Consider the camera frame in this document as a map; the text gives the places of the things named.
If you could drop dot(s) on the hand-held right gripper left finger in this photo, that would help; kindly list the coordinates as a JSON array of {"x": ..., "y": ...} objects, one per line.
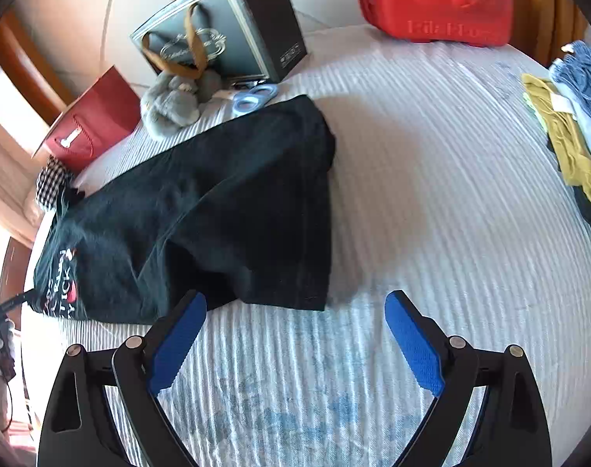
[{"x": 178, "y": 338}]

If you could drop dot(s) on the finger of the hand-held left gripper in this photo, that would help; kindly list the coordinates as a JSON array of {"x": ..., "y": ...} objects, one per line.
[{"x": 13, "y": 300}]

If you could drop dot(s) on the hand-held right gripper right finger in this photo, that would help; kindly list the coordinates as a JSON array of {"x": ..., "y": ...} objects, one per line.
[{"x": 416, "y": 339}]

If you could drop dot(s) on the black printed t-shirt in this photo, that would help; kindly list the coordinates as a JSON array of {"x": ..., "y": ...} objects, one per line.
[{"x": 213, "y": 204}]

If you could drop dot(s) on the checkered black white cloth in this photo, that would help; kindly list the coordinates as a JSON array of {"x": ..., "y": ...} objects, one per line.
[{"x": 52, "y": 182}]

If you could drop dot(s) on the white striped bed sheet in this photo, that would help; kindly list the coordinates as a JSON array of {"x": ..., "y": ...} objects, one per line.
[{"x": 412, "y": 214}]

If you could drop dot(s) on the red paper bag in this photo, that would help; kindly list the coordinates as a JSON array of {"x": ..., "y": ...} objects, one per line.
[{"x": 93, "y": 119}]

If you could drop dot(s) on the grey plush toy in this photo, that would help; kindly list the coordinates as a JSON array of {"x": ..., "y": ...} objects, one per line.
[{"x": 176, "y": 99}]

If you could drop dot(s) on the blue scissors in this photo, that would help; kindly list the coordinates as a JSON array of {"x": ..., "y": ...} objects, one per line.
[{"x": 251, "y": 99}]

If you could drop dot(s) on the olive folded garment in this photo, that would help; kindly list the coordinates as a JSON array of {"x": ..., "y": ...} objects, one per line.
[{"x": 565, "y": 131}]

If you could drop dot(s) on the light blue folded garment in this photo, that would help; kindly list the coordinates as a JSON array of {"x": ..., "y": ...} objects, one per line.
[{"x": 590, "y": 129}]

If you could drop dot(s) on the blue denim garment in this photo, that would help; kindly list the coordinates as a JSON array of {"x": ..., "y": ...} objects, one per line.
[{"x": 585, "y": 82}]

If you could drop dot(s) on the dark green gift bag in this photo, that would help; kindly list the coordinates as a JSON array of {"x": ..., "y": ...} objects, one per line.
[{"x": 227, "y": 34}]

